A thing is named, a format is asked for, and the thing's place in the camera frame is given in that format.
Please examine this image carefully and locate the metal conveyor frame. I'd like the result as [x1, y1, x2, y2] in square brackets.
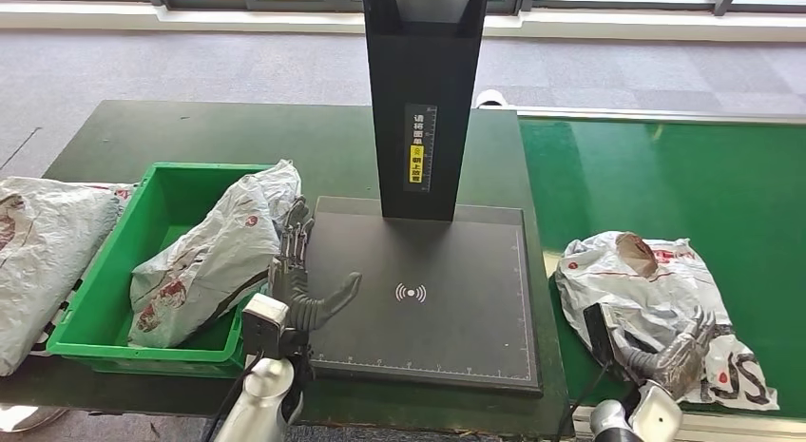
[503, 105, 806, 442]

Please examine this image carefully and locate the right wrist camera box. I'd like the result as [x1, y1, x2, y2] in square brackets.
[582, 302, 627, 371]

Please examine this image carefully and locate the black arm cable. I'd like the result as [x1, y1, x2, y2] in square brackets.
[201, 354, 262, 442]
[553, 360, 613, 442]

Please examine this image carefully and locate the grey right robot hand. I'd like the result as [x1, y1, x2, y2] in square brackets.
[607, 305, 718, 403]

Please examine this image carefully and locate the large grey parcel bag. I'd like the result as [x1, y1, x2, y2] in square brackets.
[0, 176, 133, 377]

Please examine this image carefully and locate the dark window frame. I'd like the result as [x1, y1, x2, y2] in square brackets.
[0, 0, 806, 15]

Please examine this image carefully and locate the green plastic crate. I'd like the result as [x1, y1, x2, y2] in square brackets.
[47, 162, 297, 378]

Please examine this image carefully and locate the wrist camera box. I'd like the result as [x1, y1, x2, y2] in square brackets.
[241, 293, 291, 358]
[582, 302, 627, 371]

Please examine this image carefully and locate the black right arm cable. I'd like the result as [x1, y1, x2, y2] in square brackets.
[553, 360, 613, 442]

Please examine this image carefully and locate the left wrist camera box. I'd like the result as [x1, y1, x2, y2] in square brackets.
[241, 293, 291, 358]

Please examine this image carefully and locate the green conveyor belt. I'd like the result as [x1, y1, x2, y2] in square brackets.
[517, 116, 806, 420]

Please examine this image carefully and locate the yellow black label sticker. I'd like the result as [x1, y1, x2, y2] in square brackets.
[404, 103, 437, 193]

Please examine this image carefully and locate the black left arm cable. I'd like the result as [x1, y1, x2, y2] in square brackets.
[201, 354, 262, 442]

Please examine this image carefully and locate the white window sill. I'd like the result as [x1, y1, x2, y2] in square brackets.
[0, 1, 806, 44]

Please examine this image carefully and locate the black inbound scanner machine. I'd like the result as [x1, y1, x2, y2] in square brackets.
[306, 0, 544, 399]

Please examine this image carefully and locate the parcel bag with brown patch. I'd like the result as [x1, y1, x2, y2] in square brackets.
[553, 231, 780, 412]

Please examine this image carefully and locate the pale rounded object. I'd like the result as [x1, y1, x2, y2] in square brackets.
[0, 406, 67, 435]

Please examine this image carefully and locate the white conveyor roller end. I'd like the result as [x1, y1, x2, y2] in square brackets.
[473, 89, 510, 109]

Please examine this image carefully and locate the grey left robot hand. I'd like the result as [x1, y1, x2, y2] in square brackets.
[269, 196, 364, 334]

